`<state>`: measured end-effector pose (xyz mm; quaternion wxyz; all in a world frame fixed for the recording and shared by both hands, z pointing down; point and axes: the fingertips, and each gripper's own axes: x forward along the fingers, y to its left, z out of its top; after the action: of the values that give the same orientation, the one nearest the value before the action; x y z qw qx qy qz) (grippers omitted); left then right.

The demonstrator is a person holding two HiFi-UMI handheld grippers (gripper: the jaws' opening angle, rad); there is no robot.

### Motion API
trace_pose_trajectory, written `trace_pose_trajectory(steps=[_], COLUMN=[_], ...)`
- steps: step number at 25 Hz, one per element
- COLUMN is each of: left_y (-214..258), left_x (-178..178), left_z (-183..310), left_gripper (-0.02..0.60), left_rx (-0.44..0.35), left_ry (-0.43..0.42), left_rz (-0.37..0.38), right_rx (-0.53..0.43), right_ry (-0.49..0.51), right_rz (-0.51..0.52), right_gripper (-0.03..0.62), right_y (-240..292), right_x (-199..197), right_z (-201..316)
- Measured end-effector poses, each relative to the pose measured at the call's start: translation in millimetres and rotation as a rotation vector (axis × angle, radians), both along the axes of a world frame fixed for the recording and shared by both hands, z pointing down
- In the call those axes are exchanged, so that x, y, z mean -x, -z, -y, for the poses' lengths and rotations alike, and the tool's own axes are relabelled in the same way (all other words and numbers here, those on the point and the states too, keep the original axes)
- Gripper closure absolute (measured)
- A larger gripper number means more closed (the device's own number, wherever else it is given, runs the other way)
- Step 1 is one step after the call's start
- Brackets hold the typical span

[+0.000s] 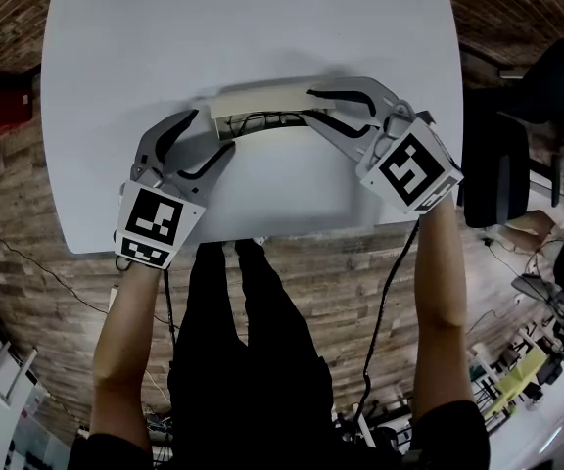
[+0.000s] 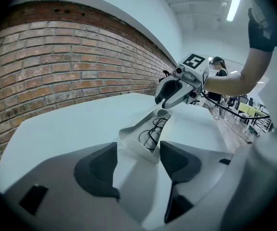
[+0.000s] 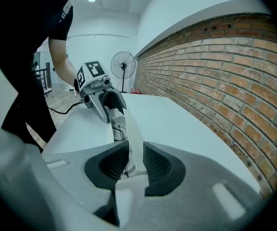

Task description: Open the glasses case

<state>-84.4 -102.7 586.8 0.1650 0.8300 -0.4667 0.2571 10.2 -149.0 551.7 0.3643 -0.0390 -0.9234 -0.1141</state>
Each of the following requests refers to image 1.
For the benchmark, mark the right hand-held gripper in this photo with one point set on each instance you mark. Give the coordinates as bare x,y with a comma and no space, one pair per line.
411,169

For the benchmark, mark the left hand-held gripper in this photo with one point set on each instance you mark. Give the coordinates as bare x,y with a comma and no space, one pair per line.
155,218

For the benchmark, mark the beige curved plastic housing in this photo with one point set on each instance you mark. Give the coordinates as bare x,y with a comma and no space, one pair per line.
257,98

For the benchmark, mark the person's left forearm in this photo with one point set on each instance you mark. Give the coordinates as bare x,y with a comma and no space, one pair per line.
125,350

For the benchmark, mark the person's right forearm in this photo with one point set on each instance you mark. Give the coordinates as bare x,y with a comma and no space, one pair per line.
441,311

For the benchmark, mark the person's right white shoe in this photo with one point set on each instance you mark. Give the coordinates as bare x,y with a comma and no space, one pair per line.
260,239

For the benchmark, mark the black office chair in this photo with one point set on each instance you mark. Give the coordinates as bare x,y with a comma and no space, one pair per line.
497,164

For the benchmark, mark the person's black trousers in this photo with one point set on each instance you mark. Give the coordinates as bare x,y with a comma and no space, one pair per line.
252,385

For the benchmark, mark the yellow-green chair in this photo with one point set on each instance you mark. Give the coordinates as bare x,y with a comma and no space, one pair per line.
522,375

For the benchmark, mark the person's dark shirt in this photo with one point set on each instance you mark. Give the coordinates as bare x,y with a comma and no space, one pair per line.
448,434

